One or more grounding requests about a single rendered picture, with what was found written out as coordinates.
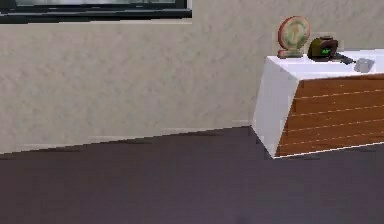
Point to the round tan disc ornament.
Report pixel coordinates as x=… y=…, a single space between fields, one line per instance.
x=293 y=35

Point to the black framed window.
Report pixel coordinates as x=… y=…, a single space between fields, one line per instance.
x=96 y=13

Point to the white chest of wooden drawers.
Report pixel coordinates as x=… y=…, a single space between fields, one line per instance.
x=330 y=113

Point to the brown alarm clock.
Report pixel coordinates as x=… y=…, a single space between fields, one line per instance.
x=322 y=48

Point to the dark grey remote control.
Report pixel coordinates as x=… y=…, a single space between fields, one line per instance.
x=344 y=59

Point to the small grey box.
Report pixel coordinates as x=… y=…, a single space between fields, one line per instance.
x=364 y=65

